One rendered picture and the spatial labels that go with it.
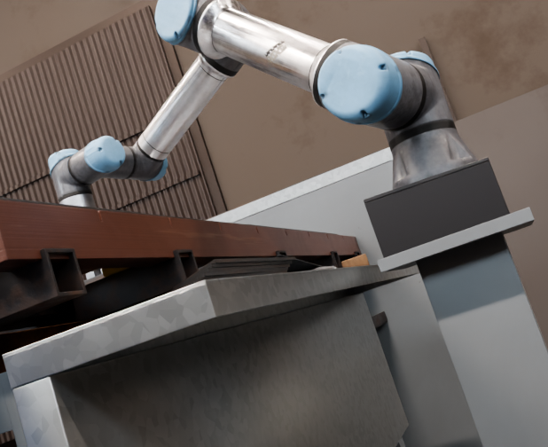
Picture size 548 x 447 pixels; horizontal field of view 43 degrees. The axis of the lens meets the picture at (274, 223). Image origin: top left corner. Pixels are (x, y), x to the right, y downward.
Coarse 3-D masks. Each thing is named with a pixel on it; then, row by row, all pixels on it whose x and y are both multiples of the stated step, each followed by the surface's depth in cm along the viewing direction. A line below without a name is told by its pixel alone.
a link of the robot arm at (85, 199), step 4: (72, 196) 154; (76, 196) 154; (80, 196) 154; (84, 196) 155; (88, 196) 156; (92, 196) 158; (64, 200) 154; (68, 200) 154; (72, 200) 154; (76, 200) 154; (80, 200) 154; (84, 200) 154; (88, 200) 155; (92, 200) 156; (68, 204) 154; (72, 204) 154; (76, 204) 154; (80, 204) 154; (84, 204) 154; (88, 204) 155; (92, 204) 156
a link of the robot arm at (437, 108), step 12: (408, 60) 118; (420, 60) 118; (420, 72) 115; (432, 72) 119; (432, 84) 116; (432, 96) 116; (444, 96) 119; (420, 108) 114; (432, 108) 116; (444, 108) 117; (420, 120) 116; (432, 120) 116; (396, 132) 118
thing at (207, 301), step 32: (192, 288) 54; (224, 288) 57; (256, 288) 64; (288, 288) 73; (320, 288) 84; (352, 288) 182; (96, 320) 57; (128, 320) 56; (160, 320) 55; (192, 320) 54; (224, 320) 104; (256, 320) 116; (32, 352) 59; (64, 352) 58; (96, 352) 57; (128, 352) 77
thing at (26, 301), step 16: (48, 256) 70; (0, 272) 71; (16, 272) 71; (32, 272) 70; (48, 272) 69; (64, 272) 74; (80, 272) 74; (0, 288) 71; (16, 288) 70; (32, 288) 70; (48, 288) 69; (64, 288) 74; (80, 288) 73; (0, 304) 71; (16, 304) 70; (32, 304) 70; (48, 304) 72; (0, 320) 72; (16, 320) 76
